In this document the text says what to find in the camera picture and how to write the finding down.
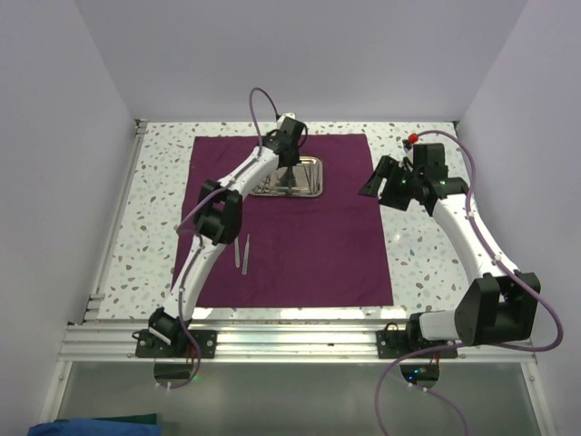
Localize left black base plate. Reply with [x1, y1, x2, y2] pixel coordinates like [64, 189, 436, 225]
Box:
[132, 329, 218, 359]

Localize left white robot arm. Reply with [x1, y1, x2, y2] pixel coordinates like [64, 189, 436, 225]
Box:
[148, 113, 308, 357]

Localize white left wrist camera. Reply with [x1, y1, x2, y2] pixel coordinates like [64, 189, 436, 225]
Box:
[278, 112, 296, 122]

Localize steel instrument tray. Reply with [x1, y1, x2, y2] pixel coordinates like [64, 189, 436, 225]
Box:
[251, 156, 323, 198]

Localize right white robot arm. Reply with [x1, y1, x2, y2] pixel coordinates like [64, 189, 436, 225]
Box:
[359, 143, 540, 357]

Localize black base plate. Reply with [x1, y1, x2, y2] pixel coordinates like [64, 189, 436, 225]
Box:
[132, 329, 218, 359]
[376, 322, 448, 359]

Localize steel scissors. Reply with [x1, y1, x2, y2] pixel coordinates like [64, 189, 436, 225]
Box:
[253, 174, 278, 195]

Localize green cloth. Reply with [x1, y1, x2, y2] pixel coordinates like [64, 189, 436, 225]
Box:
[55, 413, 158, 425]

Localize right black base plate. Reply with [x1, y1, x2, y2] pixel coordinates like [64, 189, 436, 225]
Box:
[376, 322, 448, 359]

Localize blue cloth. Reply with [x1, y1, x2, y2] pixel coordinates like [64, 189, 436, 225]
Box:
[27, 419, 162, 436]

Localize steel scalpel handle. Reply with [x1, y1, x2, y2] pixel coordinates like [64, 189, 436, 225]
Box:
[241, 234, 251, 275]
[233, 237, 241, 268]

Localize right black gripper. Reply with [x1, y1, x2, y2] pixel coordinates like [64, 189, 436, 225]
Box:
[359, 155, 423, 212]

